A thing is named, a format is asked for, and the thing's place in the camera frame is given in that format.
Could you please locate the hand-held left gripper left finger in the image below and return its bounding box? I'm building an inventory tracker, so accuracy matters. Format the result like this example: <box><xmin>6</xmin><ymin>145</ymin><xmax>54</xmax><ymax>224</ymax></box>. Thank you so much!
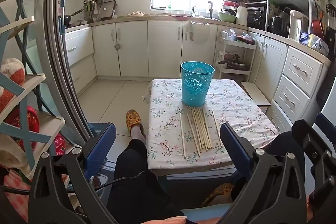
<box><xmin>28</xmin><ymin>123</ymin><xmax>117</xmax><ymax>224</ymax></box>

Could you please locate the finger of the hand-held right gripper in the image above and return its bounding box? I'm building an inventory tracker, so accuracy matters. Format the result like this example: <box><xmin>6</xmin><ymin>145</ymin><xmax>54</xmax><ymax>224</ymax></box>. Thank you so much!
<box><xmin>314</xmin><ymin>112</ymin><xmax>336</xmax><ymax>144</ymax></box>
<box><xmin>292</xmin><ymin>119</ymin><xmax>336</xmax><ymax>214</ymax></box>

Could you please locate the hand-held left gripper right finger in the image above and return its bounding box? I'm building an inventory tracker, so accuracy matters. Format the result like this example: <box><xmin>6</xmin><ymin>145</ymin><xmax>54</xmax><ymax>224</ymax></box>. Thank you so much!
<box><xmin>220</xmin><ymin>123</ymin><xmax>309</xmax><ymax>224</ymax></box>

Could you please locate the pile of wooden chopsticks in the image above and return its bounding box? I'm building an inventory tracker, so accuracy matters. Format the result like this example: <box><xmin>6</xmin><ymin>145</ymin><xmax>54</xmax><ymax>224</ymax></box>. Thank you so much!
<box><xmin>179</xmin><ymin>107</ymin><xmax>223</xmax><ymax>159</ymax></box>

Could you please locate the teal perforated plastic basket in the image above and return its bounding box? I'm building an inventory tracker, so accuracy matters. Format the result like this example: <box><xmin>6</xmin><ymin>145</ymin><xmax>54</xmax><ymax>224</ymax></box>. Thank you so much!
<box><xmin>180</xmin><ymin>61</ymin><xmax>215</xmax><ymax>107</ymax></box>

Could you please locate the orange patterned slipper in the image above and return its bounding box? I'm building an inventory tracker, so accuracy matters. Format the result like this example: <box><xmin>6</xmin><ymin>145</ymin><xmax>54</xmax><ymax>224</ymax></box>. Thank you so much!
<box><xmin>125</xmin><ymin>109</ymin><xmax>144</xmax><ymax>133</ymax></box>
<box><xmin>199</xmin><ymin>183</ymin><xmax>235</xmax><ymax>208</ymax></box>

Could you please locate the white three-drawer base cabinet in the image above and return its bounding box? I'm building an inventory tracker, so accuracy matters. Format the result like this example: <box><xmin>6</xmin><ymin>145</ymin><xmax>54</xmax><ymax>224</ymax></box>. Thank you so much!
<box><xmin>248</xmin><ymin>30</ymin><xmax>331</xmax><ymax>132</ymax></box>

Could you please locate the person's left leg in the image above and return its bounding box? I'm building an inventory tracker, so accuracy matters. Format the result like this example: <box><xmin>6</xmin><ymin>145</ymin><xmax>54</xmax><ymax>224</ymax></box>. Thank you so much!
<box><xmin>106</xmin><ymin>123</ymin><xmax>185</xmax><ymax>224</ymax></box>

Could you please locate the small white stool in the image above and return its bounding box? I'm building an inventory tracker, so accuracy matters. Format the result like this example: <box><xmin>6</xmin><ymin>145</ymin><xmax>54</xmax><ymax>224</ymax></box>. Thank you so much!
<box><xmin>240</xmin><ymin>81</ymin><xmax>271</xmax><ymax>114</ymax></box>

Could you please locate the floral tablecloth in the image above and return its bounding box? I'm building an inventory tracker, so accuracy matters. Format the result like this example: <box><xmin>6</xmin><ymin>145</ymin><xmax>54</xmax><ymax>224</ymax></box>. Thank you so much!
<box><xmin>143</xmin><ymin>79</ymin><xmax>280</xmax><ymax>170</ymax></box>

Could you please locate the lidded black pan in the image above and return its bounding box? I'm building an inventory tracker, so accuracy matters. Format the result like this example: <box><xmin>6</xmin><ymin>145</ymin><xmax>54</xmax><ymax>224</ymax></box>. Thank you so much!
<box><xmin>218</xmin><ymin>53</ymin><xmax>249</xmax><ymax>69</ymax></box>

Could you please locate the blue white plastic package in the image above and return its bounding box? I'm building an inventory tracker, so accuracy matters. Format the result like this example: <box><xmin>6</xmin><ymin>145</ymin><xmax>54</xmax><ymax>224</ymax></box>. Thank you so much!
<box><xmin>299</xmin><ymin>32</ymin><xmax>330</xmax><ymax>56</ymax></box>

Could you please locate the white two-drawer base cabinet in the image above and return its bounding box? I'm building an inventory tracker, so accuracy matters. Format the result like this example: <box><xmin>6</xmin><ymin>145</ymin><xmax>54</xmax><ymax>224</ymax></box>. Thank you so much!
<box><xmin>64</xmin><ymin>27</ymin><xmax>97</xmax><ymax>94</ymax></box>

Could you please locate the pink checked cloth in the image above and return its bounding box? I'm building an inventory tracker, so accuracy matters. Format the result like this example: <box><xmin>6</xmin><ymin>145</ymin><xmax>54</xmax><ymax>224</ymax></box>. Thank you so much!
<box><xmin>4</xmin><ymin>169</ymin><xmax>76</xmax><ymax>222</ymax></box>

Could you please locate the white rolling cart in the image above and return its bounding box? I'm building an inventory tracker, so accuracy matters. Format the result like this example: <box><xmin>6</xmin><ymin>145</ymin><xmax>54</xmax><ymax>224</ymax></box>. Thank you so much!
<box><xmin>215</xmin><ymin>30</ymin><xmax>257</xmax><ymax>80</ymax></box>

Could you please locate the white electric kettle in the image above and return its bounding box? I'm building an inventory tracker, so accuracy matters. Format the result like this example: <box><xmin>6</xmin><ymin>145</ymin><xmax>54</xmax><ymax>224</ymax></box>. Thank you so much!
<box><xmin>288</xmin><ymin>10</ymin><xmax>309</xmax><ymax>42</ymax></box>

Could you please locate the white door base cabinet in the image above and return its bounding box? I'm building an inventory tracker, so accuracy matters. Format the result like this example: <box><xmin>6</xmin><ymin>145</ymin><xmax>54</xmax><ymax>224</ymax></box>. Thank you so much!
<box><xmin>91</xmin><ymin>20</ymin><xmax>218</xmax><ymax>80</ymax></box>

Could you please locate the red white plush slipper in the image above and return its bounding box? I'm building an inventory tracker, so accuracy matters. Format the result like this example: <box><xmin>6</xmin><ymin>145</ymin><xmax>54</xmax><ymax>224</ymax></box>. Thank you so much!
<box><xmin>0</xmin><ymin>58</ymin><xmax>26</xmax><ymax>114</ymax></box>

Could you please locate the white hanging plastic holder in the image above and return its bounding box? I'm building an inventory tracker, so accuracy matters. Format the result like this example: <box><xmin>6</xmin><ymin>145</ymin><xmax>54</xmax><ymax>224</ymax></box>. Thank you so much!
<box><xmin>188</xmin><ymin>21</ymin><xmax>211</xmax><ymax>43</ymax></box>

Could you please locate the black toaster oven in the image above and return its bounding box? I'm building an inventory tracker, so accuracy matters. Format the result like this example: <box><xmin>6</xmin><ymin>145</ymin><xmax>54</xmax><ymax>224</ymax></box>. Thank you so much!
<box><xmin>247</xmin><ymin>3</ymin><xmax>268</xmax><ymax>30</ymax></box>

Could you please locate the green bowl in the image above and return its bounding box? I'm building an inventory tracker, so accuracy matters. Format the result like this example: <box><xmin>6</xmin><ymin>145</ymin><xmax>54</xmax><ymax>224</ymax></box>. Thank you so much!
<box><xmin>218</xmin><ymin>12</ymin><xmax>237</xmax><ymax>24</ymax></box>

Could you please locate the white thermos jug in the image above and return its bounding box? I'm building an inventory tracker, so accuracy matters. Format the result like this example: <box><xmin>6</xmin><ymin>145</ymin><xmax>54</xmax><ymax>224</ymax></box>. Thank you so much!
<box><xmin>234</xmin><ymin>3</ymin><xmax>248</xmax><ymax>26</ymax></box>

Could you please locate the black frying pan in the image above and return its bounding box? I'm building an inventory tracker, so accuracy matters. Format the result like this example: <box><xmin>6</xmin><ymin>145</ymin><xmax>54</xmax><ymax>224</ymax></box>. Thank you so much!
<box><xmin>64</xmin><ymin>9</ymin><xmax>84</xmax><ymax>25</ymax></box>

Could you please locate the white blue shoe rack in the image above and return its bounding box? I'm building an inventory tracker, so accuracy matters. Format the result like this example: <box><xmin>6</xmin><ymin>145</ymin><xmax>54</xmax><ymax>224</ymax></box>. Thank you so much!
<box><xmin>0</xmin><ymin>0</ymin><xmax>66</xmax><ymax>180</ymax></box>

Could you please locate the black cable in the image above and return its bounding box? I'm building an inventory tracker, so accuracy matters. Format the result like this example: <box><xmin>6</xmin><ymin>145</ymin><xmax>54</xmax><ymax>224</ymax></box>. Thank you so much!
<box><xmin>0</xmin><ymin>171</ymin><xmax>158</xmax><ymax>194</ymax></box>

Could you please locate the metal sliding door frame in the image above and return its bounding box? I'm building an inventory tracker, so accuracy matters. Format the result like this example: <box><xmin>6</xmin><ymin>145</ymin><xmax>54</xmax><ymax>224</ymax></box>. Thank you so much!
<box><xmin>28</xmin><ymin>0</ymin><xmax>105</xmax><ymax>140</ymax></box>

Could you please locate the blue handled mop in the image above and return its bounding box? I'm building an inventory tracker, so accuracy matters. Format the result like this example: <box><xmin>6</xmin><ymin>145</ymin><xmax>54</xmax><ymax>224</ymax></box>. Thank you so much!
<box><xmin>61</xmin><ymin>0</ymin><xmax>68</xmax><ymax>33</ymax></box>

